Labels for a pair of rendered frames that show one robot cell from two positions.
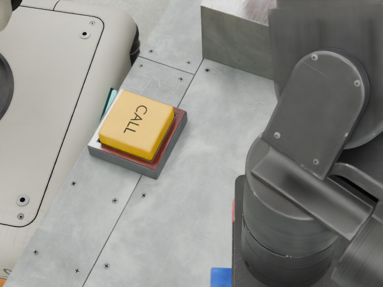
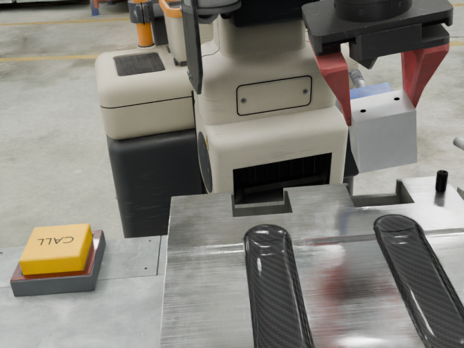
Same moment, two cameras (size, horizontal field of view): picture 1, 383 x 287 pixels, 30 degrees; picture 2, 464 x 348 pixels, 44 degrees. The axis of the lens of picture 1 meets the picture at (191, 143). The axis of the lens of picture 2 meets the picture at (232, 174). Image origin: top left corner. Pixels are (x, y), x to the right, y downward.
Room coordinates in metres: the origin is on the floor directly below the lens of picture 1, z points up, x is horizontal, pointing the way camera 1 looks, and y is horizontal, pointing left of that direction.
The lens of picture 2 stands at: (0.34, -0.47, 1.16)
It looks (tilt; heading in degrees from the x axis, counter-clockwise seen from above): 28 degrees down; 63
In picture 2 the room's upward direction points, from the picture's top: 4 degrees counter-clockwise
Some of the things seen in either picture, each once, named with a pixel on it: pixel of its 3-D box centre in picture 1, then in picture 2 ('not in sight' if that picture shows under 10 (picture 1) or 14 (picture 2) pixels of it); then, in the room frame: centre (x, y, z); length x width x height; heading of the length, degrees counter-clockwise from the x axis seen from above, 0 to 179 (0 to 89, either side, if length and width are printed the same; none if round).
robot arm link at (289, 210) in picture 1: (307, 196); not in sight; (0.17, -0.06, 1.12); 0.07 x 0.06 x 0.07; 46
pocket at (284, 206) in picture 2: not in sight; (261, 218); (0.57, -0.08, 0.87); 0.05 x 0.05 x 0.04; 63
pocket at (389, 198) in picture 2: not in sight; (377, 209); (0.67, -0.13, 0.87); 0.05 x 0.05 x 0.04; 63
